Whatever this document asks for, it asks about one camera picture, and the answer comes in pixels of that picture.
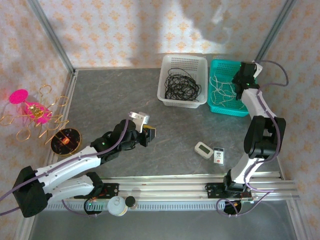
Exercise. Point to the aluminium frame post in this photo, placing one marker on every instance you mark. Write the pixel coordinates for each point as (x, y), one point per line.
(52, 37)
(272, 32)

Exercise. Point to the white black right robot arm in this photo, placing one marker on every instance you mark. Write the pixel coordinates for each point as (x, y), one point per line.
(262, 137)

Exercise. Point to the black round gold-rimmed disc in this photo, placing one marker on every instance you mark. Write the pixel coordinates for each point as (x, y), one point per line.
(65, 142)

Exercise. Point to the black round bottle cap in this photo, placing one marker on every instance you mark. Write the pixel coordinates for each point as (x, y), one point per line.
(130, 201)

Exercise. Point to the white perforated plastic basket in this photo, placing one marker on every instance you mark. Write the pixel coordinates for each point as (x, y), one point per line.
(183, 61)

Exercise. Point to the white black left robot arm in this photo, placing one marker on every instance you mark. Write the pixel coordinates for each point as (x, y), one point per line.
(67, 165)

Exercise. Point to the small card with red label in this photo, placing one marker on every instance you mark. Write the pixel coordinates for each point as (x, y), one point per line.
(218, 156)

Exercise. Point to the teal perforated plastic basket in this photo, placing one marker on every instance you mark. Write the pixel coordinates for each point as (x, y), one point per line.
(220, 67)

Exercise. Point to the white digital timer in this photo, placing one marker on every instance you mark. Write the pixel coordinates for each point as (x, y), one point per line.
(203, 150)

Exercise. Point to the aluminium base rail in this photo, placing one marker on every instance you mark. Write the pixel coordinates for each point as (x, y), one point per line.
(162, 187)

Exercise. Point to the white round cap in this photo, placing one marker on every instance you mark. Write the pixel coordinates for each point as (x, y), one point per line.
(117, 206)

